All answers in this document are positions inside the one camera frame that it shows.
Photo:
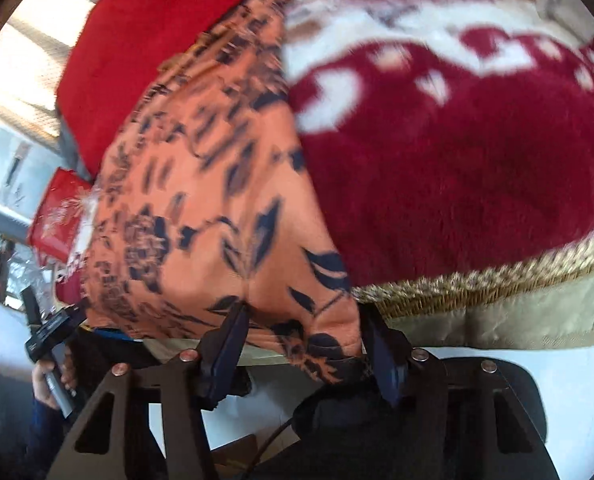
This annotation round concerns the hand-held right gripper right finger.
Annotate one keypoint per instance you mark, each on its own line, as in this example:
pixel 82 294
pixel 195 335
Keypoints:
pixel 383 357

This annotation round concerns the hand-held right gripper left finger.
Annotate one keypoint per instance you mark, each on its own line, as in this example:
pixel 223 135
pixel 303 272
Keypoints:
pixel 226 355

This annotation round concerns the orange floral cloth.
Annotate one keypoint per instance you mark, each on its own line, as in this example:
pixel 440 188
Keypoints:
pixel 202 185

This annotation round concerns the person's left forearm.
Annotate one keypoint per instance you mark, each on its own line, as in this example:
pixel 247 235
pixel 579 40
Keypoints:
pixel 42 435

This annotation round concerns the person's left hand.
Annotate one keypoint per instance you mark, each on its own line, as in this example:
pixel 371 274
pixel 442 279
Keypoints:
pixel 68 376

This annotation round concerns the red cushion with gold print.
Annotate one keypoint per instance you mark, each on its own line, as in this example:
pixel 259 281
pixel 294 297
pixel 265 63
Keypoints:
pixel 59 220

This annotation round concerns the red white floral blanket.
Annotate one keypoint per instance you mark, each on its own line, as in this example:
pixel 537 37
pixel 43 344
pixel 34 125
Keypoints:
pixel 452 160

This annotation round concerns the plain red cloth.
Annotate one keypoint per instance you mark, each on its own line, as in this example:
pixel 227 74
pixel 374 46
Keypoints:
pixel 142 60

